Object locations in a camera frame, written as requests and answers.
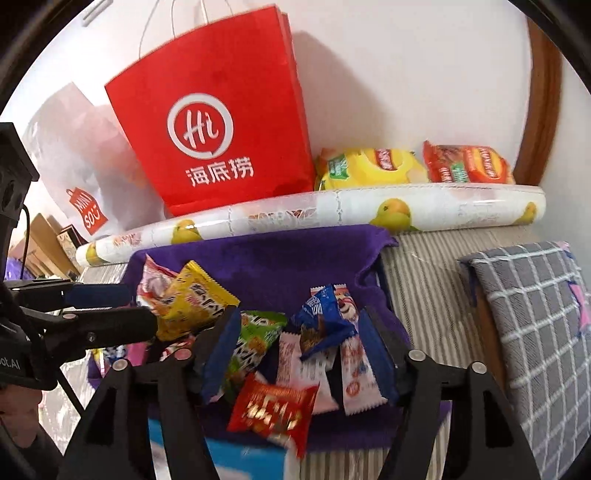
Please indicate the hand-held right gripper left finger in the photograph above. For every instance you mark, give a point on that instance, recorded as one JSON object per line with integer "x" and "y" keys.
{"x": 221, "y": 355}

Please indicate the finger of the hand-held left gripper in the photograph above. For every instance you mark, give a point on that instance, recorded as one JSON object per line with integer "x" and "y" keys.
{"x": 115, "y": 325}
{"x": 97, "y": 295}

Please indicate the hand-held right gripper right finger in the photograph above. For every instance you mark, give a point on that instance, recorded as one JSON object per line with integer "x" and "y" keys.
{"x": 378, "y": 360}

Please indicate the green snack packet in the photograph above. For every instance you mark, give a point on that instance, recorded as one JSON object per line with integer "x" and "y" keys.
{"x": 256, "y": 339}

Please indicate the yellow snack packet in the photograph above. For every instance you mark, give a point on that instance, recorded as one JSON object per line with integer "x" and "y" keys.
{"x": 194, "y": 300}

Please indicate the blue snack packet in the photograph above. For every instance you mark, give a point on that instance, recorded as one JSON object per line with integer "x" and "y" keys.
{"x": 323, "y": 318}

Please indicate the person's left hand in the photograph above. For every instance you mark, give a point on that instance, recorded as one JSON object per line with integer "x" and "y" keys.
{"x": 16, "y": 415}

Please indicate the patterned brown box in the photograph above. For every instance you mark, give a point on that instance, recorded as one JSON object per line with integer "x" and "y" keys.
{"x": 69, "y": 240}

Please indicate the striped bed cover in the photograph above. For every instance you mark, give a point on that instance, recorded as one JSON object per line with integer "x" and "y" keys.
{"x": 429, "y": 286}

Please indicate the purple towel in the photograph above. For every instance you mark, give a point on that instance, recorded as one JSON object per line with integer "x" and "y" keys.
{"x": 277, "y": 263}

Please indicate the blue tissue box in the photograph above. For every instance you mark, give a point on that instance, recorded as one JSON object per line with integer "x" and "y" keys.
{"x": 240, "y": 461}

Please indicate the white plastic shopping bag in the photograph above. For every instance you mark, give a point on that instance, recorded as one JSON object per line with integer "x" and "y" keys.
{"x": 78, "y": 152}

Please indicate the grey plaid folded cloth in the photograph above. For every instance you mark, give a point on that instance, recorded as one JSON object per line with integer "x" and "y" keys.
{"x": 531, "y": 323}

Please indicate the rolled lemon print table cover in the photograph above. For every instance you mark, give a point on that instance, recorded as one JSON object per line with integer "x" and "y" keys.
{"x": 323, "y": 207}

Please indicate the yellow chips bag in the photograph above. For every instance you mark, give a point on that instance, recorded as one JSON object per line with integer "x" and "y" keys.
{"x": 364, "y": 166}

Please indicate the red chips bag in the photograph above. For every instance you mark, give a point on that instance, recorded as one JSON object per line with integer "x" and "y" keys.
{"x": 466, "y": 164}

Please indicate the red paper bag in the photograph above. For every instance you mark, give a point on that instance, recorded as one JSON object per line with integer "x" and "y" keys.
{"x": 207, "y": 83}

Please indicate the white light switch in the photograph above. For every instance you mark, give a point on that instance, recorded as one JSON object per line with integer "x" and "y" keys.
{"x": 91, "y": 13}

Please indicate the brown wooden door frame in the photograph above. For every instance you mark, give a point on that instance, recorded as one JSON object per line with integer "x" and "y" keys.
{"x": 540, "y": 106}

